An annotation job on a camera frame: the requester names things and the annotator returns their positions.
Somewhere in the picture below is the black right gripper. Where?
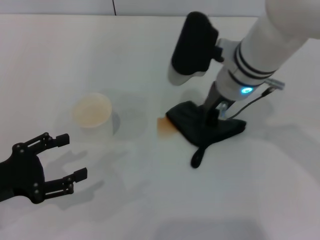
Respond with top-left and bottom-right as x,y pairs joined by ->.
203,83 -> 236,127

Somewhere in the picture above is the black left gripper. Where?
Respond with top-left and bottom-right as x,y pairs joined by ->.
0,132 -> 89,205

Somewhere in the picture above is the dark blue rag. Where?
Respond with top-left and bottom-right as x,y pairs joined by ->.
166,100 -> 248,170

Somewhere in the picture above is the white paper cup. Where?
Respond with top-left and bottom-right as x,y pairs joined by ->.
71,92 -> 121,137

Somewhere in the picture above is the brown water stain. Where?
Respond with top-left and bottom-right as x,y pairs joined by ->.
156,116 -> 181,139

